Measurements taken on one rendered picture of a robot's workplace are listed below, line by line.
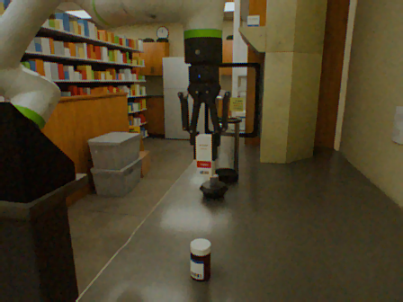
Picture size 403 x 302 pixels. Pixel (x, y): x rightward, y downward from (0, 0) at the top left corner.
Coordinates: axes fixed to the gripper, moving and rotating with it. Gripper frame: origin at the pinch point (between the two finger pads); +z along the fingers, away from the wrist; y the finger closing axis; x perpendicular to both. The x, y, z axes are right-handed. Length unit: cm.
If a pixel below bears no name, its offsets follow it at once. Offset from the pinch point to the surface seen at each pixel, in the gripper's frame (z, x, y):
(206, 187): 15.3, -10.0, 2.8
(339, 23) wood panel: -43, -97, -43
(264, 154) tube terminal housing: 16, -56, -11
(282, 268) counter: 19.0, 19.2, -20.7
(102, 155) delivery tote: 62, -193, 176
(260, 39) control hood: -32, -56, -8
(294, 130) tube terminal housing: 6, -60, -24
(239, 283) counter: 18.8, 25.9, -13.3
